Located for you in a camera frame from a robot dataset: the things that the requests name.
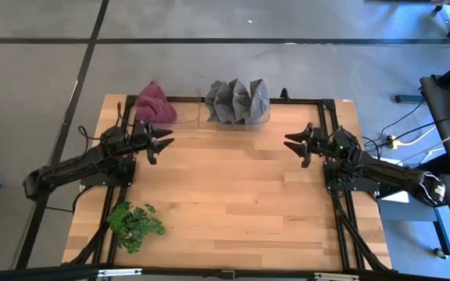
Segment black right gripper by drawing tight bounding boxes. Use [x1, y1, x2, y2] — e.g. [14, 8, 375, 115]
[283, 123, 334, 169]

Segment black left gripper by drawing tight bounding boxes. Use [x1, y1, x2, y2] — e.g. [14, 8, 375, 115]
[130, 121, 176, 165]

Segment maroon baseball cap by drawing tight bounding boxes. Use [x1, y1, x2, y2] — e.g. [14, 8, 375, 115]
[134, 80, 178, 124]

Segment grey baseball cap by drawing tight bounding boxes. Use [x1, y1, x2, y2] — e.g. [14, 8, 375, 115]
[230, 79, 254, 125]
[248, 79, 271, 125]
[204, 80, 226, 123]
[215, 81, 237, 125]

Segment clear plastic bin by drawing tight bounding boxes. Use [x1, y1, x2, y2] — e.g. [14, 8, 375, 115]
[212, 93, 273, 126]
[141, 90, 202, 125]

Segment green artificial plant sprig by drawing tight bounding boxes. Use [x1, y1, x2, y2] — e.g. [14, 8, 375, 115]
[106, 201, 167, 254]

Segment black floor foot bar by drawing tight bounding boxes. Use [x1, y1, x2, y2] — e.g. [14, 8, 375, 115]
[395, 93, 424, 105]

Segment dark grey side desk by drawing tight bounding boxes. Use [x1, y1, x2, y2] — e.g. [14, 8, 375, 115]
[420, 73, 450, 176]

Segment black overhead rig crossbar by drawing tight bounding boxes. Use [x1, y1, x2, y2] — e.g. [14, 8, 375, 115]
[0, 263, 450, 281]

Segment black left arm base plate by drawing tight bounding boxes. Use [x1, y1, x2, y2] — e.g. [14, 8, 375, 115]
[79, 155, 137, 187]

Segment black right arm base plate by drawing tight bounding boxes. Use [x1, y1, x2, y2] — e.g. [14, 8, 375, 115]
[323, 159, 380, 193]

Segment black aluminium table frame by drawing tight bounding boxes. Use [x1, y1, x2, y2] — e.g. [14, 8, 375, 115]
[64, 93, 394, 274]

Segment black cable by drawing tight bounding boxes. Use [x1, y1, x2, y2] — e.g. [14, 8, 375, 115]
[365, 112, 450, 151]

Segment silver crossbar bracket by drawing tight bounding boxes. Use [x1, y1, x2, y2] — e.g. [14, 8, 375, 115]
[313, 272, 361, 281]
[98, 268, 143, 278]

